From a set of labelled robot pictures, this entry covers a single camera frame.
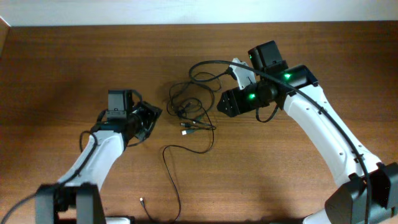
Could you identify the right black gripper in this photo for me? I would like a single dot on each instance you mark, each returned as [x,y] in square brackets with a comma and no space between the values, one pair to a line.
[234,106]

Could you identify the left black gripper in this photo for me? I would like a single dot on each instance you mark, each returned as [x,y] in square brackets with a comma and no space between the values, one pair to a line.
[152,113]

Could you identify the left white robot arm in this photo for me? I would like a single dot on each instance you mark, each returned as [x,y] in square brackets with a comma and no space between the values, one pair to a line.
[75,198]

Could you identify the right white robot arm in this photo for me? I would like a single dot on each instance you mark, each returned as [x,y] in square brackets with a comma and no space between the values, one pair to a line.
[366,187]

